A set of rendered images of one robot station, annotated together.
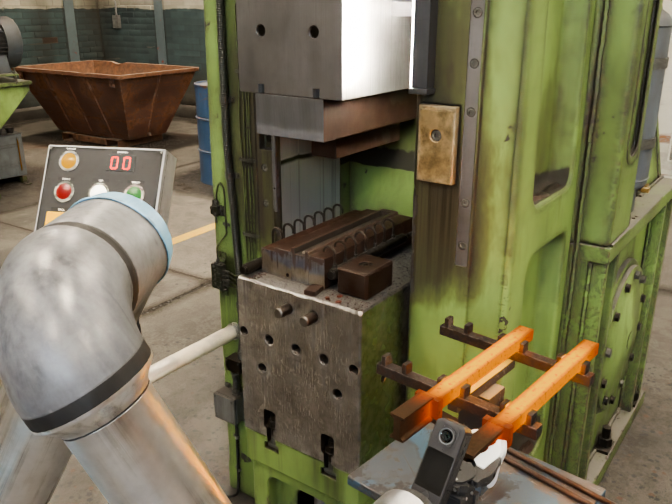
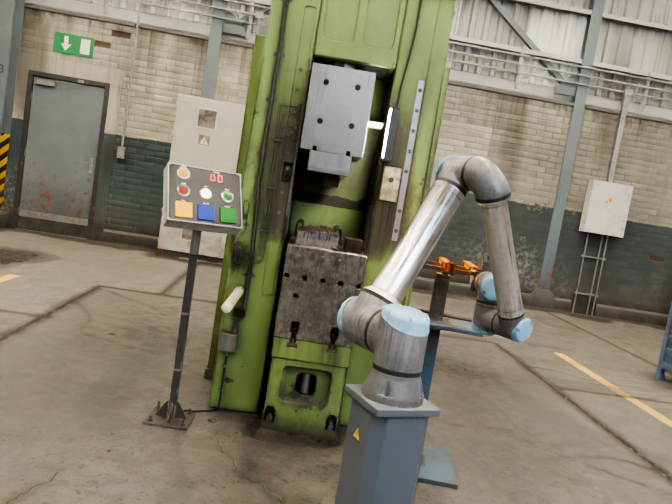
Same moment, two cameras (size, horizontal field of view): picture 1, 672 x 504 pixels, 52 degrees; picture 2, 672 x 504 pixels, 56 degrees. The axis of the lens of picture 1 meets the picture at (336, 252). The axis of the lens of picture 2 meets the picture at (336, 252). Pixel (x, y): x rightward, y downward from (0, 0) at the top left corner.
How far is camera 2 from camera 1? 2.09 m
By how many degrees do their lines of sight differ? 40
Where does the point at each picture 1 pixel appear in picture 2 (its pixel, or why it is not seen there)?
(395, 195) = (320, 219)
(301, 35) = (344, 126)
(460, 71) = (403, 153)
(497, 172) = (415, 197)
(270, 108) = (318, 158)
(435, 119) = (391, 172)
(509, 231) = not seen: hidden behind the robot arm
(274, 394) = (301, 310)
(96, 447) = (504, 208)
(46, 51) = not seen: outside the picture
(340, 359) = (351, 282)
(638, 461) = not seen: hidden behind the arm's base
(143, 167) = (230, 182)
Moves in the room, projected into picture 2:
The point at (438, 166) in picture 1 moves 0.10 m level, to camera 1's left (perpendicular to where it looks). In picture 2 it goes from (390, 193) to (375, 191)
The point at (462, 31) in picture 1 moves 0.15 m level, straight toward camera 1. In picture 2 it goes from (405, 137) to (423, 137)
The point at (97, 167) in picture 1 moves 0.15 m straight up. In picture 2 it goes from (202, 179) to (207, 145)
